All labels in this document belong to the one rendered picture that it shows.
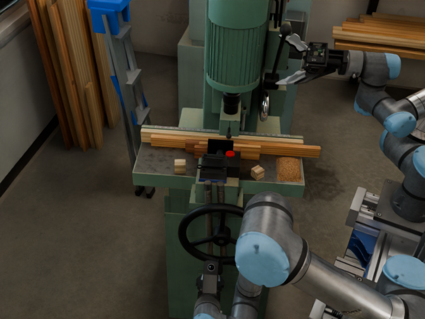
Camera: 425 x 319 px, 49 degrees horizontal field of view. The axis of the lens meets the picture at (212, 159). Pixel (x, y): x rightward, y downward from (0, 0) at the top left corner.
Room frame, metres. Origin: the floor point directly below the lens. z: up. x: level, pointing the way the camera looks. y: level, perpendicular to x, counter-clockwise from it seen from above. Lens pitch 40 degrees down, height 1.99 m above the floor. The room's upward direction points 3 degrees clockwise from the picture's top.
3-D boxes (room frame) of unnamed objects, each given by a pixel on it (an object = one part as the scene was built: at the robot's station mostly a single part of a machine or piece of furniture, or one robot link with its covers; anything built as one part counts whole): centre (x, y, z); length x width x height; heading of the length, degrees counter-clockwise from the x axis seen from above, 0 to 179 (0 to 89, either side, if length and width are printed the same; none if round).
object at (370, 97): (1.23, -0.48, 1.23); 0.11 x 0.08 x 0.11; 20
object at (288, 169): (1.27, -0.27, 0.91); 0.12 x 0.09 x 0.03; 178
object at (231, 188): (1.17, -0.02, 0.92); 0.15 x 0.13 x 0.09; 88
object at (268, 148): (1.36, -0.08, 0.92); 0.62 x 0.02 x 0.04; 88
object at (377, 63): (1.24, -0.47, 1.33); 0.11 x 0.08 x 0.09; 87
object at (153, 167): (1.26, -0.02, 0.87); 0.61 x 0.30 x 0.06; 88
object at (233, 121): (1.38, -0.06, 1.03); 0.14 x 0.07 x 0.09; 178
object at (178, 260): (1.48, -0.06, 0.36); 0.58 x 0.45 x 0.71; 178
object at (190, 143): (1.34, -0.01, 0.92); 0.23 x 0.02 x 0.04; 88
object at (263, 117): (1.49, -0.19, 1.02); 0.12 x 0.03 x 0.12; 178
